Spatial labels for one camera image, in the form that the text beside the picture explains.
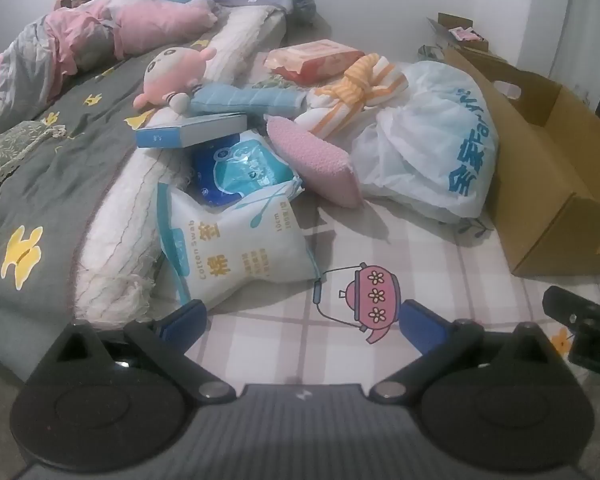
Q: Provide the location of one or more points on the green lace cloth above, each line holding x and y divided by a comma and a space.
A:
10, 155

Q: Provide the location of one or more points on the white fringed blanket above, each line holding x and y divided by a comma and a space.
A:
125, 220

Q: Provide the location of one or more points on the pink packet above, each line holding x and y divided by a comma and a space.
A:
465, 33

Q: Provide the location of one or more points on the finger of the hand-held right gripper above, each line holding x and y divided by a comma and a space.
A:
570, 305

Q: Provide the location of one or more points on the white plastic bag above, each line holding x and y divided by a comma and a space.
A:
430, 160

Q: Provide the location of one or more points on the orange striped plush toy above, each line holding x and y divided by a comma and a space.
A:
360, 85

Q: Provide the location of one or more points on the large cardboard box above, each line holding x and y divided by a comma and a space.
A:
535, 200

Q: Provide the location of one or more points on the blue and white box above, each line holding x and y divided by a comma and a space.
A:
190, 132

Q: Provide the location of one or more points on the small open cardboard box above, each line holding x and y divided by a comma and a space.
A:
447, 22

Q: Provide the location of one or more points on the white cotton swab bag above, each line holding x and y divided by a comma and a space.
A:
240, 250

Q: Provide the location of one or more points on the green white small carton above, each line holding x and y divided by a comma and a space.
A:
430, 52

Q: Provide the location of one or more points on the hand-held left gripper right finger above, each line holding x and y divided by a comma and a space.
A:
420, 329

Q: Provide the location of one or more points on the pink plush toy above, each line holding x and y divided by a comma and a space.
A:
175, 72

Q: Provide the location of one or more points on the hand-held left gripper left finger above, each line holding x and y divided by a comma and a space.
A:
182, 322

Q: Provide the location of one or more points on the pink sponge pad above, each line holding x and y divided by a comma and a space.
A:
315, 160

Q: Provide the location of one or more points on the grey quilt with yellow prints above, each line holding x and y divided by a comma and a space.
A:
80, 170

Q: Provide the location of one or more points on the red wet wipes pack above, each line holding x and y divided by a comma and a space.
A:
315, 60

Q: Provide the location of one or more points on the blue towel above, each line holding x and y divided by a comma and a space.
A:
245, 100

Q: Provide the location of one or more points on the blue teal tissue pack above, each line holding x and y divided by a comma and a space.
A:
240, 170

